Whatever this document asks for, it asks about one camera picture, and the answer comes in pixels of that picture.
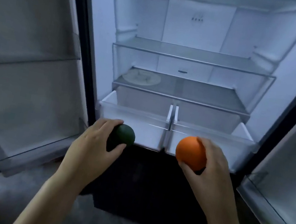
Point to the black refrigerator body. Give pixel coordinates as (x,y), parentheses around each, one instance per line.
(98,38)

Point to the clear round plate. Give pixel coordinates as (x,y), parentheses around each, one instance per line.
(142,77)

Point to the glass refrigerator shelf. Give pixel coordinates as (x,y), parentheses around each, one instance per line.
(196,91)
(196,54)

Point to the person's left hand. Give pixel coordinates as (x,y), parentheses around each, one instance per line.
(88,151)

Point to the crisper drawer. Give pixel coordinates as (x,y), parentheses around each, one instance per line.
(237,147)
(149,136)

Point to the orange fruit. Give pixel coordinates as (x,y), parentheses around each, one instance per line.
(190,152)

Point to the person's right hand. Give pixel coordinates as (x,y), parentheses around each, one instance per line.
(215,182)

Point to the dark green fruit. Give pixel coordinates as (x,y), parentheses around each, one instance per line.
(123,137)

